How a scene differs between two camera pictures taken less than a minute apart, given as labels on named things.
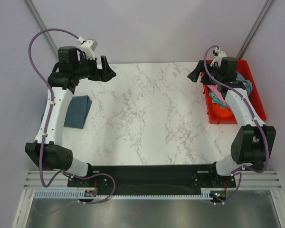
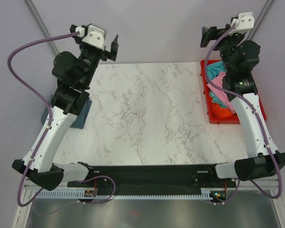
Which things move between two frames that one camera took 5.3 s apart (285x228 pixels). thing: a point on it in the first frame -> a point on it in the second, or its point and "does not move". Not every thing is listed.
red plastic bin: [244, 69] does not move
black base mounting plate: [152, 179] does not move
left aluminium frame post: [42, 25] does not move
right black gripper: [194, 75] -> [212, 33]
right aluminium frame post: [255, 28] does not move
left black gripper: [103, 75] -> [112, 54]
